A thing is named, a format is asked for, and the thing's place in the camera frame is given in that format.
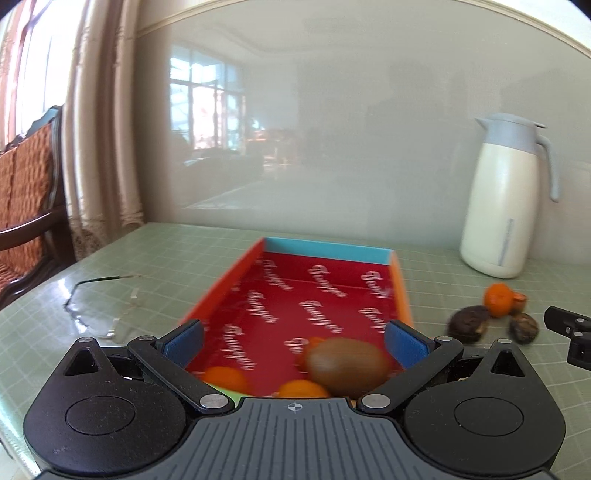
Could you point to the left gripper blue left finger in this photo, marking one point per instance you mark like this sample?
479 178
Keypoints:
164 361

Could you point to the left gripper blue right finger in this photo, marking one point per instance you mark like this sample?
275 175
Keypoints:
423 360

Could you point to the dark walnut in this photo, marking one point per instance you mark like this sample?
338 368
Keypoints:
523 328

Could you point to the orange mandarin front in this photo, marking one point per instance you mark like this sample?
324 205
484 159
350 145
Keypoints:
227 378

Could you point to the orange mandarin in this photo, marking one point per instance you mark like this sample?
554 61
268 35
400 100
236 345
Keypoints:
498 300
227 378
302 388

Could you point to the brown kiwi fruit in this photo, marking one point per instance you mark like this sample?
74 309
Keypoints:
347 367

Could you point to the orange carrot piece front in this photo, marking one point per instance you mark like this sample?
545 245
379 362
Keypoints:
312 343

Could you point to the small brown red-topped fruit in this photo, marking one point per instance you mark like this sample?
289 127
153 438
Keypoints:
519 303

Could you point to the thin metal eyeglasses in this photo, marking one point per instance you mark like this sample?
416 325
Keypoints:
97 306

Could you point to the green grid tablecloth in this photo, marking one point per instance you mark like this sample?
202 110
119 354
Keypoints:
175 264

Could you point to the white grey thermos jug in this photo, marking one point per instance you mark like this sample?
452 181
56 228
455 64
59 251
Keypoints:
503 204

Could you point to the colourful open cardboard box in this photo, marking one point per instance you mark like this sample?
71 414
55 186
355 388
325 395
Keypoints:
261 311

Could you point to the wooden armchair red cushion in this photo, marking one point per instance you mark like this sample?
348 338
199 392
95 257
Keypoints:
36 241

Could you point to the beige lace curtain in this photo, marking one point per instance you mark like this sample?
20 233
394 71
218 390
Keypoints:
98 154

